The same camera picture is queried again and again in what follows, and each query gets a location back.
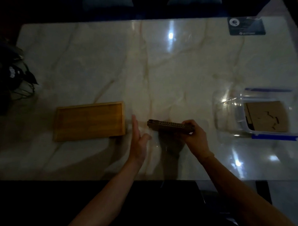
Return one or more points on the person's right hand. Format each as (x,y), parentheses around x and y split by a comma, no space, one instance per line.
(196,140)

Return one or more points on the person's left hand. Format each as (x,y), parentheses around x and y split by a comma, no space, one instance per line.
(137,143)

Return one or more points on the person's left thumb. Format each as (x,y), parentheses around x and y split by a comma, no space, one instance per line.
(146,137)

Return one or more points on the person's right fingers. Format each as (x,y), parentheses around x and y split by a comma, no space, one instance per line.
(188,125)

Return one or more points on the brown perforated board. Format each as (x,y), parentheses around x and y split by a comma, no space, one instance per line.
(170,125)

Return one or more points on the person's right forearm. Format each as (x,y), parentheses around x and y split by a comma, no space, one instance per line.
(246,198)

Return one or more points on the person's left forearm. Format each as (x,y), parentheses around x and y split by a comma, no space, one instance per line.
(106,195)

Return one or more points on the wooden rectangular tray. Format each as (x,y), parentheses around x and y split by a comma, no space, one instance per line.
(89,121)

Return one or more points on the clear plastic container blue clips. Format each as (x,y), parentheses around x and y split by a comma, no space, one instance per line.
(258,114)

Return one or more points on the brown cardboard piece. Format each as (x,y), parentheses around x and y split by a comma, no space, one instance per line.
(267,116)

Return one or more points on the dark card with white circle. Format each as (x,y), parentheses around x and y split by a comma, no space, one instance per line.
(246,26)

